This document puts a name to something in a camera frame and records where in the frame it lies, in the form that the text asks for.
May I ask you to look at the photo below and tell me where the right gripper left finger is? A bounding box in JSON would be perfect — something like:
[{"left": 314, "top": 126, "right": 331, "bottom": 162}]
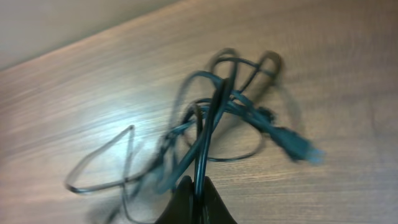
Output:
[{"left": 155, "top": 175, "right": 194, "bottom": 224}]

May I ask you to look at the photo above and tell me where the black cable bundle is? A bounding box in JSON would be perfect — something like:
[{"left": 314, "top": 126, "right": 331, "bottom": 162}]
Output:
[{"left": 63, "top": 47, "right": 326, "bottom": 224}]

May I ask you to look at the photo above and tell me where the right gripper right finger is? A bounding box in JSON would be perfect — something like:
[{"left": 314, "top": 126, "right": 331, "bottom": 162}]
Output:
[{"left": 200, "top": 176, "right": 237, "bottom": 224}]

